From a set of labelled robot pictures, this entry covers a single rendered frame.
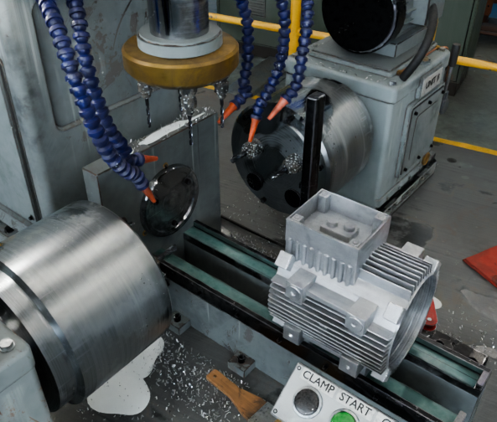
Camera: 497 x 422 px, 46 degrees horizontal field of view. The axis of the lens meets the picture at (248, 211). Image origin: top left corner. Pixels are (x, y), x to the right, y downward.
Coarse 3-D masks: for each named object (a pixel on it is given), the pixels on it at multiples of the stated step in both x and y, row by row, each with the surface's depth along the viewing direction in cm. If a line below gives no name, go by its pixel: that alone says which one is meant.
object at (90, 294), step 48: (48, 240) 77; (96, 240) 78; (0, 288) 72; (48, 288) 72; (96, 288) 75; (144, 288) 80; (48, 336) 71; (96, 336) 74; (144, 336) 82; (48, 384) 75; (96, 384) 78
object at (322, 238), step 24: (288, 216) 85; (312, 216) 90; (336, 216) 90; (360, 216) 88; (384, 216) 85; (288, 240) 86; (312, 240) 83; (336, 240) 80; (360, 240) 85; (384, 240) 87; (312, 264) 86; (336, 264) 83; (360, 264) 82
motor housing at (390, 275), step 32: (384, 256) 83; (416, 256) 84; (320, 288) 84; (352, 288) 83; (384, 288) 81; (416, 288) 80; (288, 320) 89; (320, 320) 84; (384, 320) 80; (416, 320) 93; (352, 352) 83; (384, 352) 79
